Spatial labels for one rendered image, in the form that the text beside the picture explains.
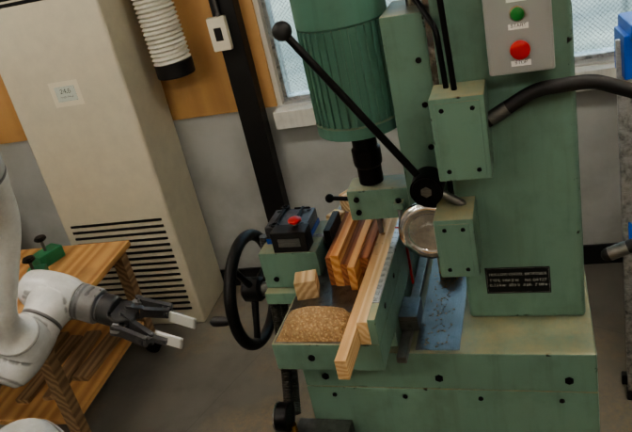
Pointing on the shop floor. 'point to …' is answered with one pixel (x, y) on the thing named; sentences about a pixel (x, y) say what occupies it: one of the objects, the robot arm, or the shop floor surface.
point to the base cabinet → (456, 409)
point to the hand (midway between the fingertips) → (178, 329)
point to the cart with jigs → (73, 339)
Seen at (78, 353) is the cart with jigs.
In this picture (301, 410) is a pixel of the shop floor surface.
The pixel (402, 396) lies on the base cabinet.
